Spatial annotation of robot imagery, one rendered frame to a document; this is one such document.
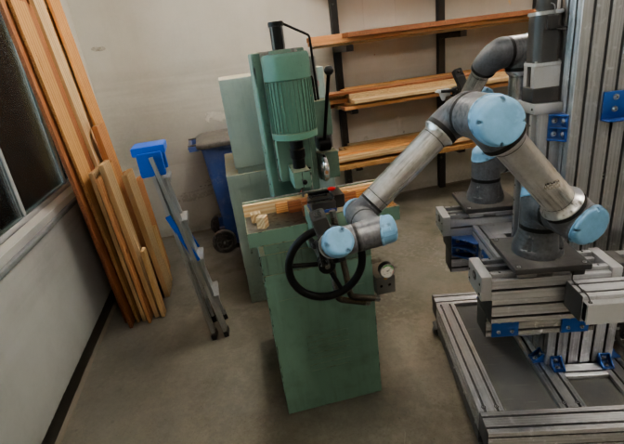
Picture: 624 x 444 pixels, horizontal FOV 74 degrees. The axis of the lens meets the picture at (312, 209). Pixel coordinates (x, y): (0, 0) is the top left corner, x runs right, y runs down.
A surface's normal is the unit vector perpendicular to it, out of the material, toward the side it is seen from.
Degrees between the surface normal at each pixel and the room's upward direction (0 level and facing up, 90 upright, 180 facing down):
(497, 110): 85
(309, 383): 90
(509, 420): 0
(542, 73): 90
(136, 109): 90
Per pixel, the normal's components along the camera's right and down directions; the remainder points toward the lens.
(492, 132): 0.08, 0.26
